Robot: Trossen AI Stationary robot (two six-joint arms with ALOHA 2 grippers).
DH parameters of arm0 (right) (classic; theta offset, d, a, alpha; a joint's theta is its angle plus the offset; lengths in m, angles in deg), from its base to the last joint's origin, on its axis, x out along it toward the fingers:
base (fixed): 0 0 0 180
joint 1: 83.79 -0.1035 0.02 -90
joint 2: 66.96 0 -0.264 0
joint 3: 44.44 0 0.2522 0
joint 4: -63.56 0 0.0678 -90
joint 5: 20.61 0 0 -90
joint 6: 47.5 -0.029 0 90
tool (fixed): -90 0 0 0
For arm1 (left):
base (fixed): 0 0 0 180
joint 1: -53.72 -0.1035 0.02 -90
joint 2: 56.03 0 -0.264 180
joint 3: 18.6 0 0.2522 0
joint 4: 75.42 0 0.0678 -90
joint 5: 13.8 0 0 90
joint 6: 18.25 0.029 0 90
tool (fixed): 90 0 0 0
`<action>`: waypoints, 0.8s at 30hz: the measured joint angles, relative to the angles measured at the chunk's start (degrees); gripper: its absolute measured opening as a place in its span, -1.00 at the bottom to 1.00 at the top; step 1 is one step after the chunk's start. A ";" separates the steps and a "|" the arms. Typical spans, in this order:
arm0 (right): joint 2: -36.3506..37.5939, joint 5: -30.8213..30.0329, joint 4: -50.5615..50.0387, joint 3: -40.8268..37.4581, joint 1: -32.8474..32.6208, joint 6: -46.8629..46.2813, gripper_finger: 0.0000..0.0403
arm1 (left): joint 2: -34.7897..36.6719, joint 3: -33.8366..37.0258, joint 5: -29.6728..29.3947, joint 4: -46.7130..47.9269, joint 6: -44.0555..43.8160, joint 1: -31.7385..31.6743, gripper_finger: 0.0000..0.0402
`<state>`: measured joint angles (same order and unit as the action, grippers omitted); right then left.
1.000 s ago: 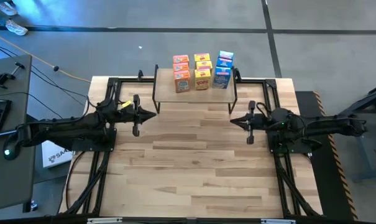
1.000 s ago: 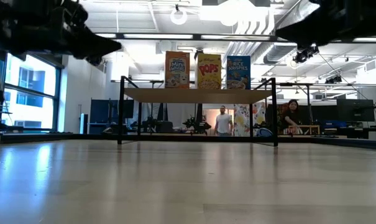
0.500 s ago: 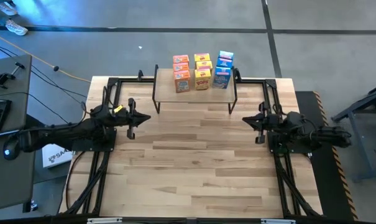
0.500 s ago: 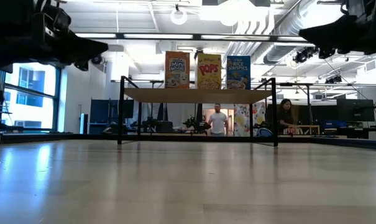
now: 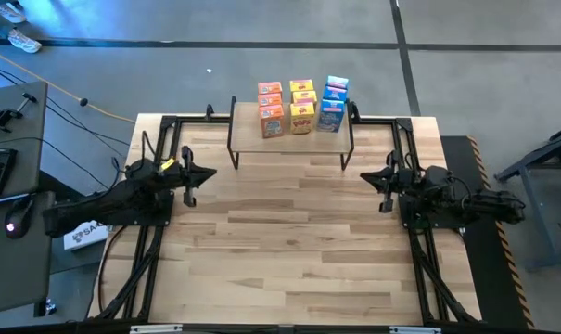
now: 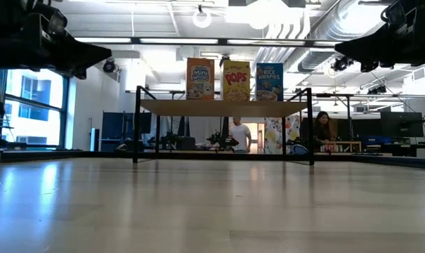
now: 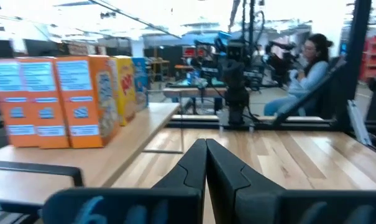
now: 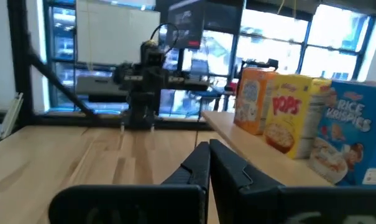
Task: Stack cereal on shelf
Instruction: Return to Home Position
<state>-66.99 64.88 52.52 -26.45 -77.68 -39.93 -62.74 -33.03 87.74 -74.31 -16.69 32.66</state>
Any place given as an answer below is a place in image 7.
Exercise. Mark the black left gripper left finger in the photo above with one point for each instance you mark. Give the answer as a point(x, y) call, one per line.
point(163, 205)

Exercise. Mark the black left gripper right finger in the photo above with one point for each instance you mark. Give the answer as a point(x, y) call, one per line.
point(253, 205)

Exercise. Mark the orange Mini Wheats cereal box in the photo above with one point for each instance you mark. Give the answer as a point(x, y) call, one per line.
point(44, 121)
point(82, 118)
point(10, 115)

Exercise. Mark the yellow Corn Pops cereal box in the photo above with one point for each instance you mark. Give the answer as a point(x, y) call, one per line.
point(125, 90)

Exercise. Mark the blue Rice Krispies cereal box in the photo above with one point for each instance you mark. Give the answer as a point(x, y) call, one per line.
point(141, 84)

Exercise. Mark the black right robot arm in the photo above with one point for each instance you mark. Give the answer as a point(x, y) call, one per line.
point(235, 90)

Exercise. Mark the distant wooden table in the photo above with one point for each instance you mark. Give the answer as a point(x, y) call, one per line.
point(190, 92)

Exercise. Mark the person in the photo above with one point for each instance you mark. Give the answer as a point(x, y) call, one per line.
point(312, 77)

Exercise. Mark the red shelving rack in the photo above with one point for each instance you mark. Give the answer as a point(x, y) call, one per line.
point(374, 56)

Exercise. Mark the wooden shelf with black frame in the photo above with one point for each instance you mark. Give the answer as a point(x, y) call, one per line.
point(128, 146)

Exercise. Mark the white metal bracket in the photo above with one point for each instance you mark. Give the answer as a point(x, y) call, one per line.
point(360, 124)

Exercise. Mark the black aluminium rig frame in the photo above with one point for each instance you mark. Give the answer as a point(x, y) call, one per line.
point(357, 62)

